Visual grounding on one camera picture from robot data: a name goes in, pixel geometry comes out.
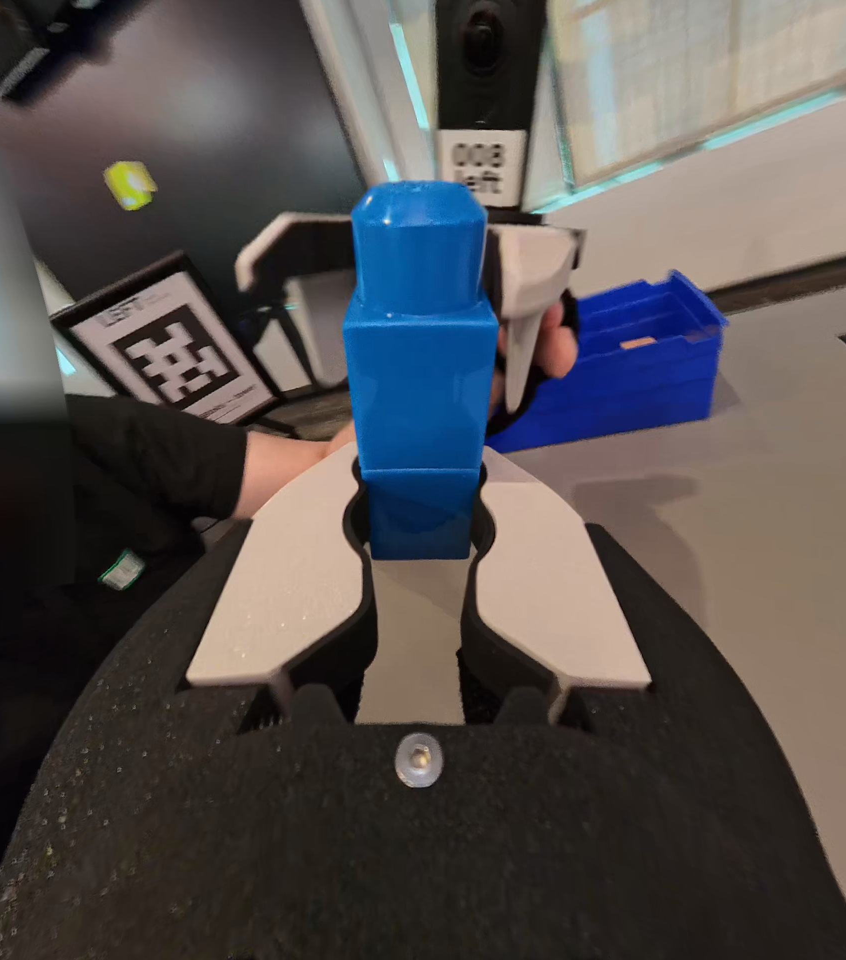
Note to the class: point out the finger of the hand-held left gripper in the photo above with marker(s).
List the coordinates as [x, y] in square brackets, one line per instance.
[535, 262]
[261, 244]

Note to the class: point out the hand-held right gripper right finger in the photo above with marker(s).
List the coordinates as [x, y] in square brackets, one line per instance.
[550, 585]

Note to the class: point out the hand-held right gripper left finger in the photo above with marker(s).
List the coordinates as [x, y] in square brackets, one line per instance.
[288, 585]

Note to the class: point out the blue toy block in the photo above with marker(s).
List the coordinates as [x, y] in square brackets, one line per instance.
[419, 375]
[419, 517]

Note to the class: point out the blue plastic bin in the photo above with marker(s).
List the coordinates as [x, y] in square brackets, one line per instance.
[655, 390]

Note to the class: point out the person's left forearm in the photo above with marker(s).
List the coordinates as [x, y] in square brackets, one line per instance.
[280, 472]

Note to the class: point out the person's left hand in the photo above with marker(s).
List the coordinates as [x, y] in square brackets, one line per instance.
[559, 352]

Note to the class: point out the framed marker sign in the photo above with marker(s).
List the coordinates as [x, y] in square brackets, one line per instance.
[167, 352]

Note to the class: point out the yellow green sticker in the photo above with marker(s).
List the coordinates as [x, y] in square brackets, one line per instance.
[130, 185]

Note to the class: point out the green white tag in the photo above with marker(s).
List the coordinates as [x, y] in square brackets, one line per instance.
[122, 570]

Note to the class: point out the window with blinds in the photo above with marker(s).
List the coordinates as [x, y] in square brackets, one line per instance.
[693, 75]

